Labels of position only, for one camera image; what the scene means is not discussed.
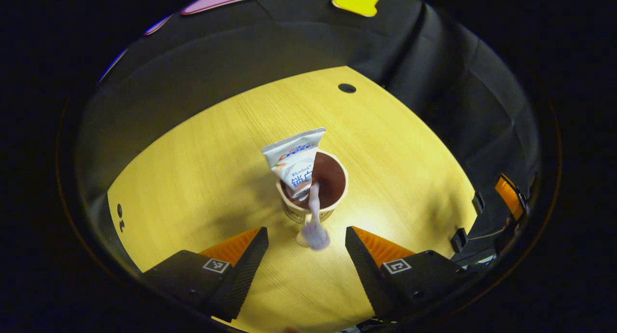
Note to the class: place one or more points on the white toothpaste tube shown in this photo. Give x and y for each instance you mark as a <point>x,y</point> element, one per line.
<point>294,159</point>

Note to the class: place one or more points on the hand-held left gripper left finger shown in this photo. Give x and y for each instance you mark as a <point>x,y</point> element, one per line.
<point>248,270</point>

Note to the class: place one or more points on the white toothbrush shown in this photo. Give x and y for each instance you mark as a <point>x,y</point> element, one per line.
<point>315,236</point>

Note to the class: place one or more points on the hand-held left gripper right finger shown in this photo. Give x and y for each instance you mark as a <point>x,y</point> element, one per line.
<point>366,270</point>

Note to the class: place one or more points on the beige cup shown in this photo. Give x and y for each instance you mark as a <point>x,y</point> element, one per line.
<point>332,179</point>

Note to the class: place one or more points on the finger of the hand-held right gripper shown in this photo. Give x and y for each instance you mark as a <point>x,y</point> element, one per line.
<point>508,195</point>

